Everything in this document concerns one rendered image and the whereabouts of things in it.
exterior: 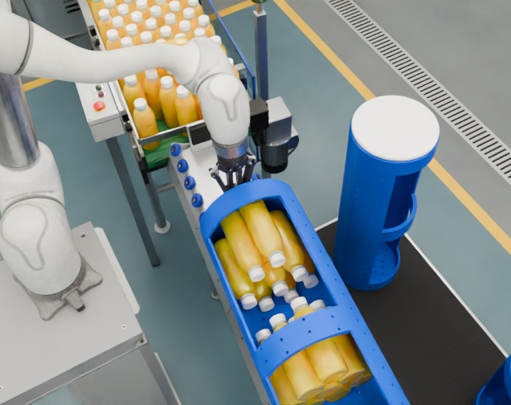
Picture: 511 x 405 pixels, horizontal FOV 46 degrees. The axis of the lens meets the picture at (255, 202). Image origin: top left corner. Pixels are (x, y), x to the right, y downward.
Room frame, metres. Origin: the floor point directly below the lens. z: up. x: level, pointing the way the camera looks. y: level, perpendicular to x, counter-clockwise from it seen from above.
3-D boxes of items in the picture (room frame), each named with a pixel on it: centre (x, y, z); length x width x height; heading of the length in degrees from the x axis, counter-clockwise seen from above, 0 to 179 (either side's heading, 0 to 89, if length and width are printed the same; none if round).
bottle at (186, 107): (1.45, 0.21, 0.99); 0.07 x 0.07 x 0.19
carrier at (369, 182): (1.28, -0.46, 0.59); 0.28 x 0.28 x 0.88
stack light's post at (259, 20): (1.82, -0.06, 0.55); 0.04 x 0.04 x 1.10; 19
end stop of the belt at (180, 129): (1.41, 0.18, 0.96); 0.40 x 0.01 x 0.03; 109
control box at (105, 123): (1.44, 0.50, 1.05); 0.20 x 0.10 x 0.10; 19
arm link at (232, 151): (0.96, 0.05, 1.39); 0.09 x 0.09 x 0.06
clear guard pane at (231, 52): (2.02, 0.10, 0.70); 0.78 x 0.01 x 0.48; 19
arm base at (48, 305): (0.77, 0.53, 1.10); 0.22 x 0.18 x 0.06; 38
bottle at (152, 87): (1.54, 0.32, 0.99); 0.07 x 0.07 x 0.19
